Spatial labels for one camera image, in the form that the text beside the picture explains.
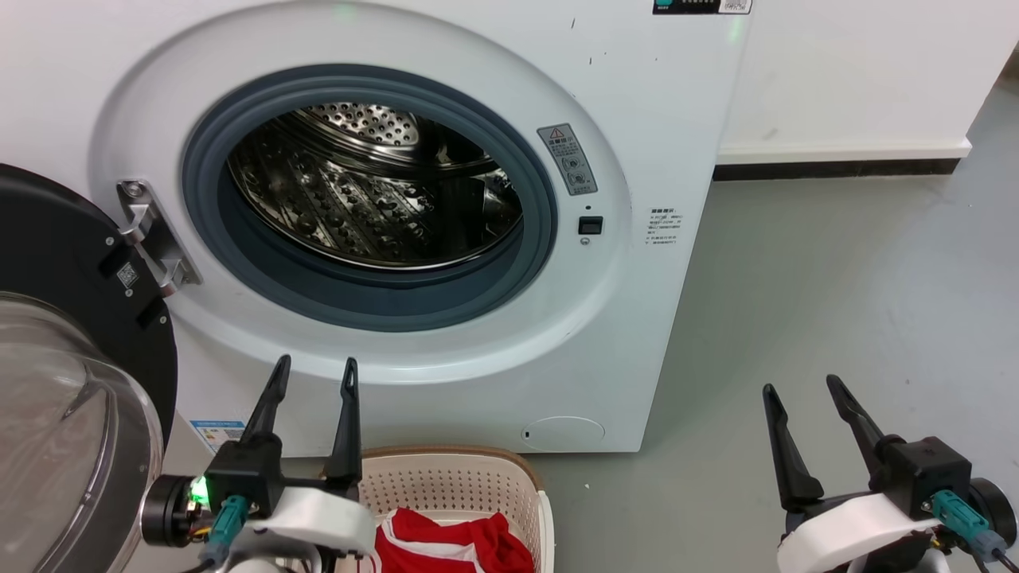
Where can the white front-load washing machine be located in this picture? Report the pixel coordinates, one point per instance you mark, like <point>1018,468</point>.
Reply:
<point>621,334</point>

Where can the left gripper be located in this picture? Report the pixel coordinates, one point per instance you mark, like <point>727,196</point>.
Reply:
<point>251,469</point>

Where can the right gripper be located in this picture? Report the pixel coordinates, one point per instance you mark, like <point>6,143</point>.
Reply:
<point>923,469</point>

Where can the black baseboard strip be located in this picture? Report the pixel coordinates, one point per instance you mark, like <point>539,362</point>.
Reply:
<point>836,169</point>

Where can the blue energy label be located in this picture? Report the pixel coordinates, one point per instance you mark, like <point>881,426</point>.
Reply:
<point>216,436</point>

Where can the silver metal door hinge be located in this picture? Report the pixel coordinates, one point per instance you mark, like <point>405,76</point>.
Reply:
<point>151,239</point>

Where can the teal left gripper connector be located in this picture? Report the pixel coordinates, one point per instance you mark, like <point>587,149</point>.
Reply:
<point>227,516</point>

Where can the teal right gripper connector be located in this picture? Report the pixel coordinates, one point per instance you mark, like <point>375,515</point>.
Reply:
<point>955,509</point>

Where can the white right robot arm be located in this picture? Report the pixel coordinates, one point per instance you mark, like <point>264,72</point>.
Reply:
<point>864,568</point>

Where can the stainless steel washing machine drum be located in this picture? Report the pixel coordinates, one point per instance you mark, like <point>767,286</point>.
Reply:
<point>358,199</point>

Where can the black washer door with glass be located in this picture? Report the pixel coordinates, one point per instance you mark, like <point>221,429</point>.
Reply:
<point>48,239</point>

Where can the red sports jersey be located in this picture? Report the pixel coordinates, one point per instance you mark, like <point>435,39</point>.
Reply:
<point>509,553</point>

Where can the cream perforated laundry basket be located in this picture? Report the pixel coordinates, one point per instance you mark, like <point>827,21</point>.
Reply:
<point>454,477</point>

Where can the grey rubber door gasket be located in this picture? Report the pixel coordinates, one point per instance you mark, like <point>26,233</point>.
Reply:
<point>374,302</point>

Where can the teal gripper connector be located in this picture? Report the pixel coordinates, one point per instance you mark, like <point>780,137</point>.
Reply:
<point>955,509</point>
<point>227,516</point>

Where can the round white filter cover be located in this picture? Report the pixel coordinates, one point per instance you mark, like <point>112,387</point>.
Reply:
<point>563,434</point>

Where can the white text sticker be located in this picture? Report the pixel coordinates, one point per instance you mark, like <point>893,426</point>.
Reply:
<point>665,227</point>

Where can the white QR code sticker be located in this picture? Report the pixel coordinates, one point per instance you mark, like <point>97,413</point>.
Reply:
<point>126,275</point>

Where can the grey warning sticker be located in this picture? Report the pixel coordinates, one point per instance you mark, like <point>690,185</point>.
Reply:
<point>567,159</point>

